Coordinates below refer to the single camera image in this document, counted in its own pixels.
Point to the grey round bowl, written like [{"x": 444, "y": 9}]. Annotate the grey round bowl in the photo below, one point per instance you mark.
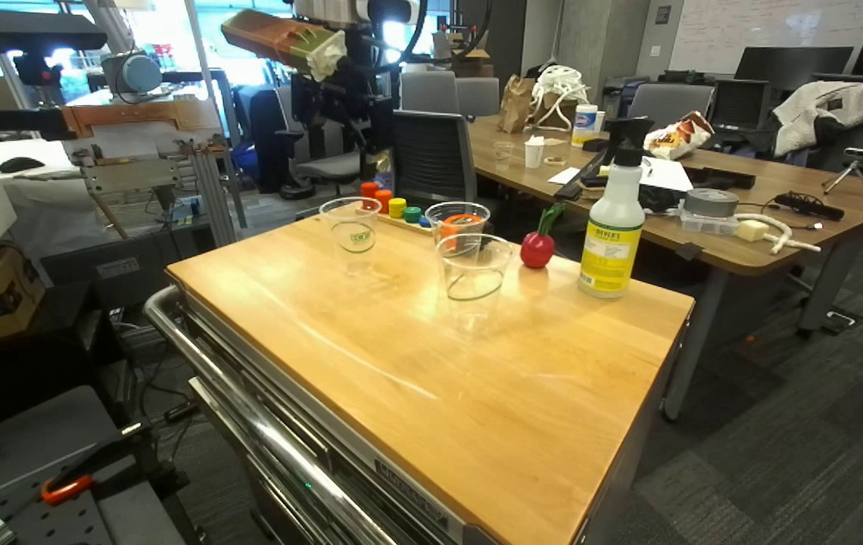
[{"x": 710, "y": 207}]

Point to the red toy block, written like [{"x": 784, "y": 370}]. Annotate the red toy block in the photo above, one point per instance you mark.
[{"x": 368, "y": 188}]

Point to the green toy block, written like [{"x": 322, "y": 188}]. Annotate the green toy block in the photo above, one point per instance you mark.
[{"x": 413, "y": 214}]

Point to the grey chair behind desk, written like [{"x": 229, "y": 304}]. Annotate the grey chair behind desk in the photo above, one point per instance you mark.
[{"x": 672, "y": 100}]

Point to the brown paper bag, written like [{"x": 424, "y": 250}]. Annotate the brown paper bag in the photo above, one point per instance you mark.
[{"x": 517, "y": 107}]

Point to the white jacket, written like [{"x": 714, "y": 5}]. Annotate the white jacket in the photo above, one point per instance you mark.
[{"x": 826, "y": 107}]

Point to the small black computer monitor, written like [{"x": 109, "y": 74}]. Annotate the small black computer monitor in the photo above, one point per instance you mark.
[{"x": 740, "y": 103}]

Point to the wooden board shelf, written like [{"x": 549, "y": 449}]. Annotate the wooden board shelf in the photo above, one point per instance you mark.
[{"x": 136, "y": 112}]

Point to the colourful snack bag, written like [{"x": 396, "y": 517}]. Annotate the colourful snack bag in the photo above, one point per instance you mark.
[{"x": 679, "y": 135}]

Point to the small white paper cup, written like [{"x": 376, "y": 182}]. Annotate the small white paper cup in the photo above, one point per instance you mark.
[{"x": 535, "y": 153}]

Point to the yellow toy block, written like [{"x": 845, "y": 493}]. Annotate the yellow toy block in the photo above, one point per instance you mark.
[{"x": 399, "y": 207}]

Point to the large black computer monitor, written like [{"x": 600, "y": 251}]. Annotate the large black computer monitor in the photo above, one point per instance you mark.
[{"x": 794, "y": 63}]

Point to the black power strip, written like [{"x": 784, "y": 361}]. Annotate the black power strip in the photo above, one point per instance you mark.
[{"x": 809, "y": 207}]

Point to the dark grey mesh office chair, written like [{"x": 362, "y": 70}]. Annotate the dark grey mesh office chair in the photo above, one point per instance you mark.
[{"x": 434, "y": 156}]

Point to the wooden office desk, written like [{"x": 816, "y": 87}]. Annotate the wooden office desk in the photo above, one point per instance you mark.
[{"x": 751, "y": 251}]

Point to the orange toy block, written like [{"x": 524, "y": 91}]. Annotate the orange toy block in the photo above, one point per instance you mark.
[{"x": 384, "y": 197}]

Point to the grey office chair pair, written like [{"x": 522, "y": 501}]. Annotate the grey office chair pair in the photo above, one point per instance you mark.
[{"x": 448, "y": 91}]

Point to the wooden toy block base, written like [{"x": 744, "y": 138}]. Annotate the wooden toy block base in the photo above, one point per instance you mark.
[{"x": 373, "y": 216}]

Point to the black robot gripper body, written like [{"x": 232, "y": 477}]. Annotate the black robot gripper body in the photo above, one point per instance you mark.
[{"x": 363, "y": 70}]

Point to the black keyboard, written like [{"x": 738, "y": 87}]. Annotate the black keyboard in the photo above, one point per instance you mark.
[{"x": 721, "y": 178}]

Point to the grey padded office chair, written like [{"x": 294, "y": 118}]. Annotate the grey padded office chair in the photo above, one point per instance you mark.
[{"x": 334, "y": 166}]

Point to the grey round sensor housing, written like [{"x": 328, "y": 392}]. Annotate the grey round sensor housing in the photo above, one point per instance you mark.
[{"x": 134, "y": 74}]

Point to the white wipes canister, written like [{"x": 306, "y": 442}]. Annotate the white wipes canister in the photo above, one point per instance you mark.
[{"x": 585, "y": 121}]

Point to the white paper sheets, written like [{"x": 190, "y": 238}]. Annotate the white paper sheets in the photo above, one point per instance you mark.
[{"x": 666, "y": 172}]

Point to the black chair with thin frame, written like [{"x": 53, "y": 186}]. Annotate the black chair with thin frame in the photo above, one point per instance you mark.
[{"x": 858, "y": 153}]

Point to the grey metal platform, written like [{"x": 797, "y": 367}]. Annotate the grey metal platform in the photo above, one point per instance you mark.
[{"x": 24, "y": 455}]

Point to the red toy cherry green stem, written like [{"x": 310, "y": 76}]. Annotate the red toy cherry green stem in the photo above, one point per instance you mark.
[{"x": 538, "y": 250}]

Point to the yellow label spray bottle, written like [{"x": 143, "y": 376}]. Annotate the yellow label spray bottle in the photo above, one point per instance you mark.
[{"x": 612, "y": 244}]

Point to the black office chair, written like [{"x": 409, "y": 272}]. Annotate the black office chair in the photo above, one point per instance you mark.
[{"x": 268, "y": 141}]

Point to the black flat panel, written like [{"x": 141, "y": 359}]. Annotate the black flat panel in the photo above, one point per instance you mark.
[{"x": 24, "y": 27}]

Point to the wall light switch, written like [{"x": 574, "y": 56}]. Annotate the wall light switch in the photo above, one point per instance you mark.
[{"x": 661, "y": 13}]

